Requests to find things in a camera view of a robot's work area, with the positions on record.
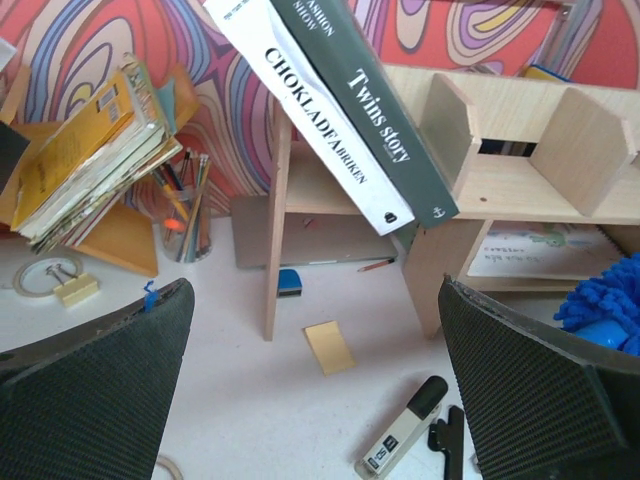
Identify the white Cioklade book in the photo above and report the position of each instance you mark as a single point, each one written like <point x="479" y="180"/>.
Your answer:
<point x="256" y="31"/>

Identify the yellow sticky note pad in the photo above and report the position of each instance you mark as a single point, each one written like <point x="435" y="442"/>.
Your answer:
<point x="329" y="347"/>

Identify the black white stapler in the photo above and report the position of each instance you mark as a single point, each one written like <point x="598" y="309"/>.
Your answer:
<point x="414" y="420"/>

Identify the black binder clip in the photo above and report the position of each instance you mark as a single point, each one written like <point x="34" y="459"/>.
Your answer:
<point x="447" y="437"/>

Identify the black white Twins story book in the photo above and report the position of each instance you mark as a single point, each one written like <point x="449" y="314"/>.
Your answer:
<point x="333" y="42"/>

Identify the blue pencil sharpener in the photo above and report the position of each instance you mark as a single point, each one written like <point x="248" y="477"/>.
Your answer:
<point x="289" y="283"/>

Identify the white tape roll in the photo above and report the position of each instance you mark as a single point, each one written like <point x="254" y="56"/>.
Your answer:
<point x="39" y="278"/>

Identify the clear tape roll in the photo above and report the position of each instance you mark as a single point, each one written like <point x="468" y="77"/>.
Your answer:
<point x="169" y="466"/>

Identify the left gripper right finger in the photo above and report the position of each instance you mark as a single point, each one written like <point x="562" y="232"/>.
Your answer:
<point x="540" y="403"/>

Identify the wooden pencil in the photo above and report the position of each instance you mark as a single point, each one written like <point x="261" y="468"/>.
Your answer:
<point x="377" y="265"/>

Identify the grey laptop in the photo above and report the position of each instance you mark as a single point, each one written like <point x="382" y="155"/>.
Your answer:
<point x="307" y="239"/>

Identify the light wooden bookshelf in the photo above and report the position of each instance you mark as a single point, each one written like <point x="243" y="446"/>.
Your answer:
<point x="518" y="149"/>

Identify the orange wooden book stand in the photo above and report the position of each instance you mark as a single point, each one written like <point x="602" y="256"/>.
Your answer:
<point x="123" y="236"/>

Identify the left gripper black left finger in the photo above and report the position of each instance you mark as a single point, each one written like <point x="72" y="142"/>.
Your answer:
<point x="92" y="402"/>

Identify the spiral notebook with drawings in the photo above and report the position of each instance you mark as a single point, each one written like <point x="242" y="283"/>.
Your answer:
<point x="549" y="251"/>

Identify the pencil cup with pencils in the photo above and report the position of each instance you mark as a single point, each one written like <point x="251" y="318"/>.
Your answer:
<point x="184" y="215"/>

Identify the yellow worn book stack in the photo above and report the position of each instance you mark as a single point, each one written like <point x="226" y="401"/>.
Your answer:
<point x="120" y="134"/>

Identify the blue microfiber duster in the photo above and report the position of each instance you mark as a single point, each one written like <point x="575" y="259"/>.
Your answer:
<point x="604" y="310"/>

